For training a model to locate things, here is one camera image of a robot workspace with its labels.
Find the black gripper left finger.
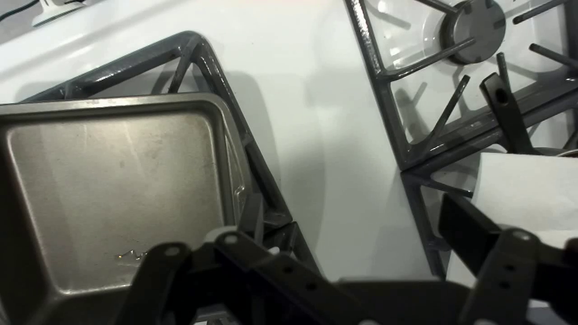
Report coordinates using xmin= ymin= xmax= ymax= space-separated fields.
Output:
xmin=114 ymin=241 xmax=192 ymax=325

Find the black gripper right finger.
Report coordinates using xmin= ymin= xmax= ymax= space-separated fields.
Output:
xmin=459 ymin=229 xmax=538 ymax=325

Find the white paper sheet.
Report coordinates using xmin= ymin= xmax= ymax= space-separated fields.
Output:
xmin=473 ymin=153 xmax=578 ymax=247

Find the square metal baking pan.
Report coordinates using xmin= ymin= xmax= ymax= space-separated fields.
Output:
xmin=0 ymin=93 xmax=251 ymax=325

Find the grey far stove grate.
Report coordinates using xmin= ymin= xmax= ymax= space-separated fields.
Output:
xmin=25 ymin=30 xmax=320 ymax=270

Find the grey stove grate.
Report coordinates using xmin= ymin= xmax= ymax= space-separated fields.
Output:
xmin=25 ymin=30 xmax=320 ymax=270
xmin=345 ymin=0 xmax=578 ymax=277

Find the grey near stove grate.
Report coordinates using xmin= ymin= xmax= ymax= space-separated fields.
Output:
xmin=345 ymin=0 xmax=578 ymax=277

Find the white stove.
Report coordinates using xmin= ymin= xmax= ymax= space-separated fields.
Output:
xmin=0 ymin=0 xmax=578 ymax=325

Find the round stove burner cap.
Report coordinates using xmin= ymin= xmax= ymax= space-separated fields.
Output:
xmin=439 ymin=0 xmax=506 ymax=64

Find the black pot handle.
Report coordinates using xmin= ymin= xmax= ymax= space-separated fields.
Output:
xmin=481 ymin=72 xmax=535 ymax=153

